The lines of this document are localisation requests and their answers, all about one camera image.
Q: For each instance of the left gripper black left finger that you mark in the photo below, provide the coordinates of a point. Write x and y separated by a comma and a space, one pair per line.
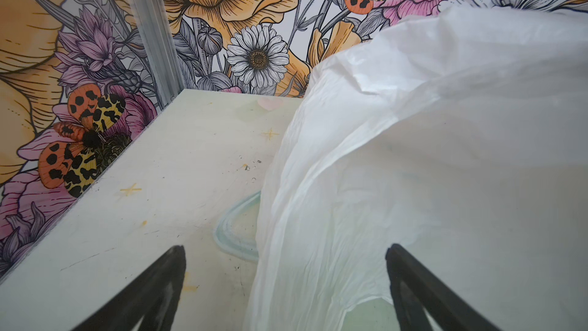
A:
149, 302

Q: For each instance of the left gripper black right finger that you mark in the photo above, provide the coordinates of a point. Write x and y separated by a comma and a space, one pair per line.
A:
419, 295

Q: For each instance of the translucent white plastic bag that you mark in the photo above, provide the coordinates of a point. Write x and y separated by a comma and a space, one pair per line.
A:
460, 137

